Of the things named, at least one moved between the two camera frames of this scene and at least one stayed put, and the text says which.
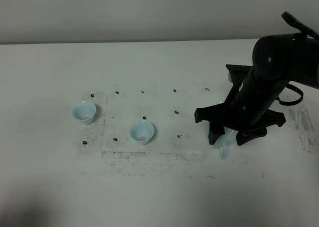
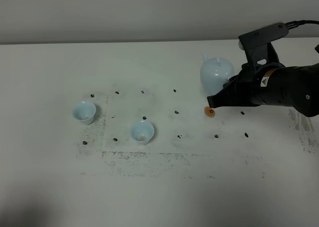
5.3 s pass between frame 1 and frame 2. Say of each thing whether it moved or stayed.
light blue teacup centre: stayed
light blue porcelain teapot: moved
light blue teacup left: stayed
